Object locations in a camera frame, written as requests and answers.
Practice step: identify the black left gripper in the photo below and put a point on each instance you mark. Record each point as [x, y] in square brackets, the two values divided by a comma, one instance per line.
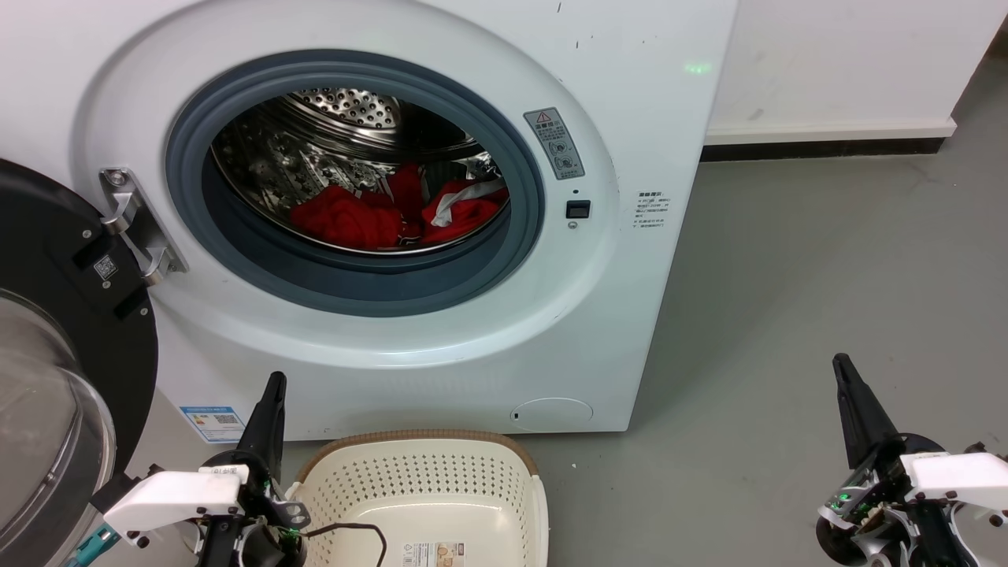
[256, 504]

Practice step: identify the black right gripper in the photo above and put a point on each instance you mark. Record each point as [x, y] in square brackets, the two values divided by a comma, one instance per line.
[933, 528]

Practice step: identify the red and white clothes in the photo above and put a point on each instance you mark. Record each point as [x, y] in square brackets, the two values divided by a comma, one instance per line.
[346, 220]

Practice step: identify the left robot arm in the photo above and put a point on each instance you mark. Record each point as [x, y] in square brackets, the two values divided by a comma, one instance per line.
[276, 547]

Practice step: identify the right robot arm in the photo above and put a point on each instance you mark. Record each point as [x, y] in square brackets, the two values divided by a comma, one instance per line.
[839, 539]

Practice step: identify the cream perforated laundry basket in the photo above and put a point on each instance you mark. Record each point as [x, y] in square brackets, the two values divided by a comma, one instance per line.
[425, 488]

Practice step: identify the printed paper product label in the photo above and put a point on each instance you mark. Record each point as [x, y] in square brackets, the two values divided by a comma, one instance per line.
[433, 555]

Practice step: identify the black glass washer door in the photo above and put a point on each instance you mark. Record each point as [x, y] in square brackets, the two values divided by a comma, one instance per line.
[71, 331]

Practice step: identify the small QR code sticker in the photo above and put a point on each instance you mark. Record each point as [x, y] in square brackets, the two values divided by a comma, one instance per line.
[105, 267]

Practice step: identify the chrome door hinge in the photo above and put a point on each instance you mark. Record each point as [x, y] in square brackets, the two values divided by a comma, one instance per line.
[130, 216]

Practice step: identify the white and black baseboard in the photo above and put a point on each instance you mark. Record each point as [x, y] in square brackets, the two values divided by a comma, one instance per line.
[827, 140]

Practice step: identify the round drain filter cover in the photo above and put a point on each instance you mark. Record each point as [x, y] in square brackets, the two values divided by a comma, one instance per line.
[553, 414]

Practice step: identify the black door latch slot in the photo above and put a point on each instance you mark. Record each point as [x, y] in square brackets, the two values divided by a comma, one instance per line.
[578, 209]

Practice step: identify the white front-load washing machine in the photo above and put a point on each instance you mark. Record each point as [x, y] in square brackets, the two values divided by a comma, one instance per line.
[630, 118]

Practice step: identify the grey warning sticker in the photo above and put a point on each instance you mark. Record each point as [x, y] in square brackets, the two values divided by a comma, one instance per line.
[555, 143]

